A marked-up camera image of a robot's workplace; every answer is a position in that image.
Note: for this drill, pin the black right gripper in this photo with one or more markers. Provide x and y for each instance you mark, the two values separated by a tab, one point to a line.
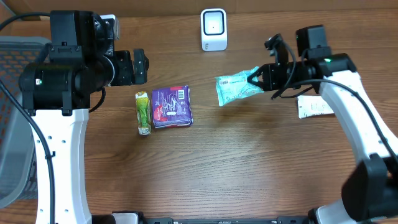
269	70

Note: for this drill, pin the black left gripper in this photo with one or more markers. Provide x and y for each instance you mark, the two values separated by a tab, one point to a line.
140	65

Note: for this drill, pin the teal wipes packet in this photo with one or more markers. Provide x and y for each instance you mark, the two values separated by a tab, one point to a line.
233	87

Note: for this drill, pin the green yellow snack packet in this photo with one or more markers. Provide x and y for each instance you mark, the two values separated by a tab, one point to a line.
143	113

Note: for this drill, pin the white tube gold cap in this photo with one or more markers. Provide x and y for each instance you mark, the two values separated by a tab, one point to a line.
312	106

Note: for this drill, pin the purple pad package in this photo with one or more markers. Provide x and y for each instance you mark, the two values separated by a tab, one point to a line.
171	107

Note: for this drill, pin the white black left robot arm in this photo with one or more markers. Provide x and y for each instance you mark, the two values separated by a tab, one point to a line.
56	88

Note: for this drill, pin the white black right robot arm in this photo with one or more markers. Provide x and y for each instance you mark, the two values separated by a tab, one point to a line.
370	192

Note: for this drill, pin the white barcode scanner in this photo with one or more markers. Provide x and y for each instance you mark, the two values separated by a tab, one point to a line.
214	33

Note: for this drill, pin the grey plastic basket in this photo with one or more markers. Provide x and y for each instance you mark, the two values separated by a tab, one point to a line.
18	162

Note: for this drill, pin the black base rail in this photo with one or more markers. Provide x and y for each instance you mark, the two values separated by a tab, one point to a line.
248	219

